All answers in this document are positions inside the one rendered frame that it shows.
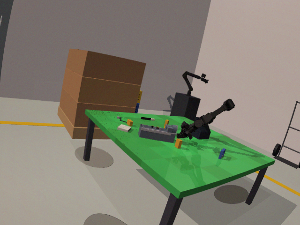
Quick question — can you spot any beige flat rectangular block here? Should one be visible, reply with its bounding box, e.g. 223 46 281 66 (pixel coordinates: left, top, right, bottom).
117 124 131 132

